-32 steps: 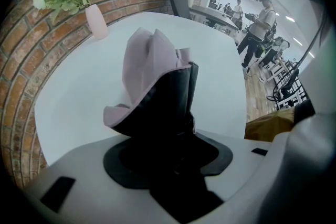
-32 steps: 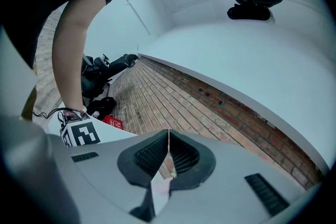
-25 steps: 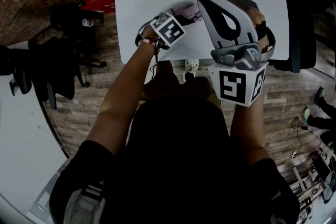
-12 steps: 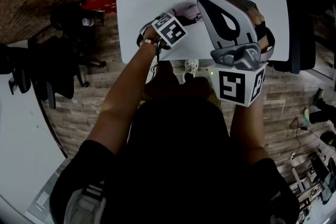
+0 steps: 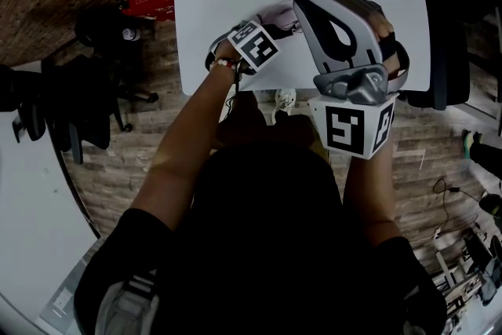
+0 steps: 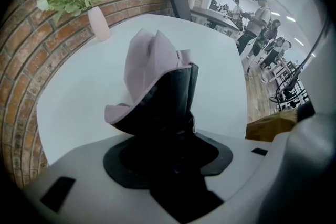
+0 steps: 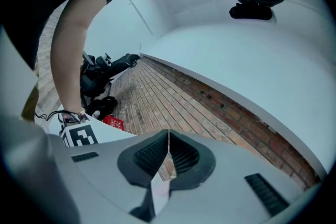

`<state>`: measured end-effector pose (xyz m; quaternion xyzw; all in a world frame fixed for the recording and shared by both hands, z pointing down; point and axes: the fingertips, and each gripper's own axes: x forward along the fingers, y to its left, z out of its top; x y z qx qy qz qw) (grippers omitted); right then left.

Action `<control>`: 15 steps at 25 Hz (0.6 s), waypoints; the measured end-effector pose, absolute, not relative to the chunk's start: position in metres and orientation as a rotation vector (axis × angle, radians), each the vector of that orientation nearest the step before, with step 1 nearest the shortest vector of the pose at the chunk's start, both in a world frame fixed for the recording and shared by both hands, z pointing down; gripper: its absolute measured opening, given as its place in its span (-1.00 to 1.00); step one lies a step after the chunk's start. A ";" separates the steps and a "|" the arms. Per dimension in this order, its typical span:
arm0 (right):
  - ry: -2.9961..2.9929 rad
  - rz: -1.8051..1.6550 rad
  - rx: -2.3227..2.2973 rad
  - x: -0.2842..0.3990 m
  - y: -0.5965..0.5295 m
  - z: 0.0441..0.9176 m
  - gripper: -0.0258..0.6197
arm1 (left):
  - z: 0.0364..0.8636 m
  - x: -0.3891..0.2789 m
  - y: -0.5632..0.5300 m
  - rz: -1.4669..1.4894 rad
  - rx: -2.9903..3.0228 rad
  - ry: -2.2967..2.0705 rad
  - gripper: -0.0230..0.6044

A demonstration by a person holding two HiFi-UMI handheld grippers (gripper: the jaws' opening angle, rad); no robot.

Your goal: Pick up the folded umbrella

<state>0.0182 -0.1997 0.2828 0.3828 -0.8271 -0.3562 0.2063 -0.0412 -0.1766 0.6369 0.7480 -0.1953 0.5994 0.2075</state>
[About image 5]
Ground white socket plate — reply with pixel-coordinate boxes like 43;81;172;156
53;292;74;313

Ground person's left forearm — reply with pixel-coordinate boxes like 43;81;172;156
147;64;241;188

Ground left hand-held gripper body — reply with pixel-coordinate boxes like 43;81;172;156
204;20;282;75

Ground black charger cable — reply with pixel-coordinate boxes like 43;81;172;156
433;178;482;236

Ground beaded bracelet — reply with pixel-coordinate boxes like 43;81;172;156
209;57;242;72

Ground person's right white shoe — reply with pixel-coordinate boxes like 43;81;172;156
272;88;297;118

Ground person's olive trousers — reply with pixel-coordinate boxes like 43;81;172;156
213;92;326;158

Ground large black office chair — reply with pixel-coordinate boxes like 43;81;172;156
41;7;160;164

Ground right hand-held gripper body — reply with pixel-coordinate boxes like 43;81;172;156
292;0;411;161

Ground person's left hand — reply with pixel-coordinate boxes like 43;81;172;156
209;41;240;67

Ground small black office chair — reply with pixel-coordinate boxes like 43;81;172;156
0;64;48;144

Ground grey backpack strap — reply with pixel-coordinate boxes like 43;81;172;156
403;321;428;335
96;272;160;335

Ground thin black wrist cord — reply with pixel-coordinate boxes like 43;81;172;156
225;70;242;118

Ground person's right hand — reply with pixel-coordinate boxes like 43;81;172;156
368;9;395;45

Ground person's black shirt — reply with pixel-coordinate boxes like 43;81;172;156
74;140;448;335

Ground white curved desk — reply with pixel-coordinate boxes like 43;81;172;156
0;62;103;335

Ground grey desk with white frame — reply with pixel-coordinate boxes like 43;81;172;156
493;5;502;103

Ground black shoe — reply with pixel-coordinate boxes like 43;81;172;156
478;191;502;220

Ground person's right forearm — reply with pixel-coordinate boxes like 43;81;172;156
343;137;395;224

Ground cluttered equipment rack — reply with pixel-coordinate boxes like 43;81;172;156
431;223;502;335

